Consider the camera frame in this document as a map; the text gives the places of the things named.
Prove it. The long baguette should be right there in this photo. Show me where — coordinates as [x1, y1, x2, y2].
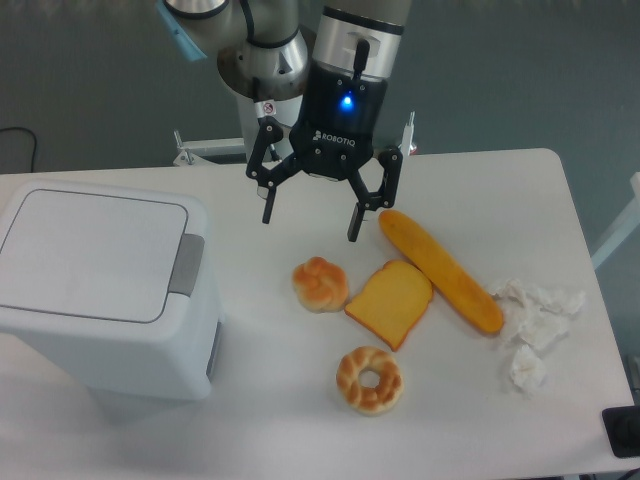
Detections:
[378, 210, 504, 334]

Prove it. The knotted round bread roll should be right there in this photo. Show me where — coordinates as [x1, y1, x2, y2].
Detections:
[291, 257, 349, 313]

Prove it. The large crumpled white tissue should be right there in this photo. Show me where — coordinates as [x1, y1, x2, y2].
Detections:
[487, 278, 586, 352]

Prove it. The white table clamp bracket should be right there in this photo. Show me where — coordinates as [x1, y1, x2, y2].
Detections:
[399, 111, 417, 157]

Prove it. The black cable on floor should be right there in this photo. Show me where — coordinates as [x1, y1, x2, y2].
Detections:
[0, 126, 39, 175]

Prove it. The white push-top trash can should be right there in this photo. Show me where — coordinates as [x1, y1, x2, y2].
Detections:
[1, 180, 224, 401]

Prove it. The small crumpled white tissue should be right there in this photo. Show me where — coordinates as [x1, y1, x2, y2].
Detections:
[509, 345, 547, 397]

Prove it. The braided ring bread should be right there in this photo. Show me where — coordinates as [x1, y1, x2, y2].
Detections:
[335, 346, 405, 416]

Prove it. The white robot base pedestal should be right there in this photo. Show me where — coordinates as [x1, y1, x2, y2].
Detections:
[173, 95, 302, 166]

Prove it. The black device at table edge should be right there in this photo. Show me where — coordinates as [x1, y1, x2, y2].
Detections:
[601, 405, 639, 458]

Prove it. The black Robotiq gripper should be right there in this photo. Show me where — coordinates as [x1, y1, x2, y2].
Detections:
[246, 62, 403, 242]

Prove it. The white frame post right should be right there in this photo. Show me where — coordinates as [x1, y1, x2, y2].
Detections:
[591, 172, 639, 270]

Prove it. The toast bread slice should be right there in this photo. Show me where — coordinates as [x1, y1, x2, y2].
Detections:
[344, 260, 434, 351]

